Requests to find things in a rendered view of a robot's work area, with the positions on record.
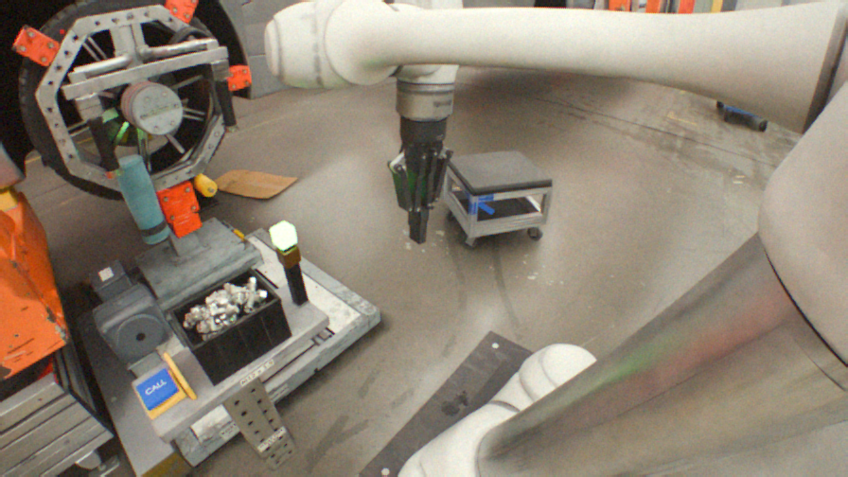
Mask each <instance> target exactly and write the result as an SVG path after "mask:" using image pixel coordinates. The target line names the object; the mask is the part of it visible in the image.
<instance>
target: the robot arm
mask: <svg viewBox="0 0 848 477"><path fill-rule="evenodd" d="M265 52H266V58H267V63H268V66H269V69H270V71H271V73H272V74H273V75H274V76H275V77H277V78H278V79H279V80H280V81H281V82H283V83H285V84H288V85H291V86H295V87H300V88H307V89H317V88H327V89H344V88H351V87H357V86H363V85H368V84H374V83H377V82H380V81H382V80H384V79H386V78H389V77H394V78H397V81H396V87H397V101H396V110H397V112H398V113H399V114H400V125H399V135H400V138H401V141H402V144H401V147H400V149H399V156H398V157H397V159H396V160H395V161H392V160H389V161H388V162H387V167H388V168H389V169H390V170H391V172H392V175H393V180H394V185H395V189H396V193H397V202H398V206H399V207H400V208H402V209H404V210H405V211H407V212H408V224H409V225H410V235H409V238H410V239H412V240H413V241H415V242H416V243H417V244H419V245H420V244H422V243H424V242H426V233H427V222H428V220H429V212H430V210H433V209H434V205H432V203H433V202H438V201H439V197H440V193H441V189H442V186H443V183H444V179H445V175H446V171H447V167H448V163H449V161H450V159H451V157H452V155H453V151H452V150H450V149H447V148H445V147H444V143H443V140H444V139H445V138H446V133H447V121H448V116H450V115H451V113H452V105H453V93H454V88H455V84H454V82H455V76H456V72H457V69H458V67H459V65H473V66H492V67H507V68H521V69H534V70H545V71H556V72H566V73H576V74H585V75H594V76H602V77H610V78H618V79H625V80H637V81H644V82H649V83H655V84H660V85H664V86H669V87H673V88H677V89H681V90H684V91H688V92H691V93H695V94H698V95H701V96H704V97H708V98H711V99H714V100H717V101H720V102H722V103H725V104H728V105H731V106H733V107H735V108H738V109H740V110H743V111H745V112H748V113H751V114H753V115H757V116H760V117H762V118H764V119H765V120H768V121H770V122H772V123H775V124H777V125H779V126H781V127H784V128H786V129H788V130H790V131H793V132H795V133H798V134H802V135H803V137H802V139H801V140H800V141H799V142H798V144H797V145H796V146H795V147H794V149H793V150H792V151H791V152H790V153H789V155H788V156H787V157H786V158H785V160H784V161H783V162H782V163H781V165H780V166H779V167H778V168H777V169H776V170H775V171H774V172H773V174H772V175H771V177H770V179H769V181H768V183H767V185H766V188H765V191H764V195H763V198H762V201H761V204H760V208H759V212H758V216H757V228H758V231H757V232H756V233H755V234H754V235H753V236H752V237H751V238H749V239H748V240H747V241H746V242H745V243H744V244H742V245H741V246H740V247H739V248H738V249H737V250H735V251H734V252H733V253H732V254H731V255H730V256H728V257H727V258H726V259H725V260H724V261H723V262H721V263H720V264H719V265H718V266H717V267H715V268H714V269H713V270H712V271H711V272H710V273H708V274H707V275H706V276H705V277H703V278H702V279H701V280H700V281H699V282H698V283H697V284H696V285H695V286H693V287H692V288H691V289H690V290H689V291H687V292H686V293H685V294H683V295H682V296H681V297H680V298H678V299H677V300H676V301H675V302H673V303H672V304H671V305H670V306H668V307H667V308H666V309H664V310H663V311H662V312H661V313H659V314H658V315H657V316H655V317H654V318H653V319H652V320H650V321H649V322H648V323H646V324H645V325H644V326H643V327H641V328H640V329H638V330H637V331H636V332H634V333H633V334H632V335H630V336H629V337H628V338H626V339H625V340H624V341H622V342H621V343H620V344H618V345H617V346H616V347H614V348H613V349H612V350H611V351H609V352H608V353H607V354H605V355H604V356H602V357H601V358H600V359H598V360H596V358H595V357H594V356H593V355H592V354H591V353H589V352H588V351H586V350H585V349H583V348H581V347H578V346H575V345H571V344H552V345H549V346H547V347H545V348H543V349H542V350H540V351H538V352H536V353H535V354H533V355H532V356H530V357H529V358H528V359H527V360H525V362H524V363H523V364H522V366H521V369H520V371H519V372H518V373H516V374H515V375H514V376H513V377H512V378H511V379H510V381H509V382H508V383H507V384H506V385H505V386H504V387H503V388H502V389H501V390H500V391H499V392H498V393H497V394H496V395H495V396H494V397H493V398H492V399H491V400H490V401H489V402H488V403H487V404H486V405H485V406H483V407H482V408H480V409H479V410H477V411H475V412H474V413H472V414H470V415H468V416H466V417H465V418H463V419H462V420H460V421H459V422H457V423H455V424H454V425H453V426H451V427H450V428H448V429H447V430H445V431H444V432H442V433H441V434H439V435H438V436H437V437H436V438H435V439H434V440H432V441H431V442H430V443H428V444H427V445H426V446H424V447H423V448H422V449H421V450H419V451H418V452H417V453H415V454H414V455H413V456H412V457H411V458H410V459H409V460H408V461H407V462H406V464H405V465H404V466H403V468H402V470H401V471H400V473H399V475H398V477H662V476H665V475H669V474H673V473H677V472H680V471H684V470H687V469H690V468H696V467H700V466H703V465H707V464H710V463H713V462H716V461H719V460H723V459H726V458H729V457H733V456H736V455H738V454H742V453H745V452H748V451H753V450H757V449H760V448H763V447H765V446H768V445H771V444H774V443H777V442H781V441H784V440H787V439H789V438H792V437H795V436H798V435H801V434H804V433H809V432H812V431H815V430H817V429H820V428H823V427H826V426H829V425H832V424H835V423H838V422H841V421H843V420H846V419H848V0H829V1H822V2H815V3H808V4H801V5H794V6H787V7H779V8H770V9H752V10H741V11H732V12H720V13H703V14H659V13H639V12H622V11H607V10H590V9H530V8H494V9H463V4H462V0H395V4H390V5H386V4H385V3H383V2H382V1H380V0H318V1H311V2H304V3H299V4H296V5H293V6H291V7H288V8H286V9H283V10H281V11H280V12H278V13H277V14H276V15H275V16H274V17H273V19H272V21H271V22H270V23H269V24H268V25H267V26H266V29H265ZM404 163H405V164H406V167H405V165H404ZM405 170H406V171H407V173H408V179H407V174H406V172H405ZM433 192H434V194H433Z"/></svg>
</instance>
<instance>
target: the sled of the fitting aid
mask: <svg viewBox="0 0 848 477"><path fill-rule="evenodd" d="M221 223H222V224H223V225H224V226H225V227H226V228H228V229H229V230H230V231H231V232H233V233H234V234H235V235H236V236H237V237H239V238H240V239H241V240H242V241H243V243H244V246H245V250H244V251H243V252H241V253H239V254H237V255H235V256H233V257H231V258H229V259H227V260H226V261H224V262H223V263H221V264H219V265H218V266H216V267H214V268H212V269H211V270H209V271H207V272H205V273H203V274H201V275H199V276H197V277H196V278H194V279H192V280H190V281H188V282H187V283H185V284H184V285H182V286H181V287H179V288H177V289H175V290H174V291H171V292H169V293H168V294H166V295H164V296H162V297H161V298H158V297H157V296H156V294H155V293H154V291H153V290H152V288H151V287H150V284H149V283H148V281H147V280H146V278H145V276H144V275H143V274H142V272H141V271H140V269H139V268H138V266H137V265H136V266H134V267H132V268H130V269H129V270H128V271H130V272H131V273H132V274H133V275H134V277H135V279H136V281H137V282H138V284H143V285H145V286H146V287H148V288H149V290H150V292H151V294H152V295H153V297H154V298H155V300H156V302H157V304H158V305H159V307H160V308H161V311H162V312H163V313H164V315H165V316H166V318H167V320H168V321H169V320H171V319H172V318H171V316H170V314H169V313H168V311H169V310H171V309H174V308H176V307H177V306H179V305H181V304H183V303H184V302H185V301H187V300H189V299H191V298H193V297H195V296H197V295H198V294H200V293H202V292H205V291H207V290H208V289H210V288H212V287H214V286H216V285H218V284H220V283H221V282H222V281H224V280H226V279H228V278H230V277H232V276H233V275H235V274H238V273H240V272H242V271H244V270H246V269H247V268H249V267H251V268H252V269H253V270H255V269H256V268H258V267H260V266H261V265H263V264H265V263H264V260H263V256H262V254H261V251H260V249H259V248H258V247H256V246H255V245H254V244H253V243H252V242H251V241H250V240H248V239H247V238H246V237H245V236H243V234H241V232H240V231H239V230H237V229H235V228H233V227H232V226H231V225H230V224H228V223H227V222H226V221H221Z"/></svg>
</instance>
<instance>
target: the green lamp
mask: <svg viewBox="0 0 848 477"><path fill-rule="evenodd" d="M270 231H271V235H272V239H273V242H274V244H275V245H276V246H278V247H279V248H280V249H282V250H285V249H286V248H288V247H290V246H292V245H293V244H294V243H296V242H297V238H296V235H295V230H294V227H293V226H291V225H290V224H288V223H287V222H285V221H282V222H280V223H279V224H278V225H276V226H274V227H272V228H271V229H270Z"/></svg>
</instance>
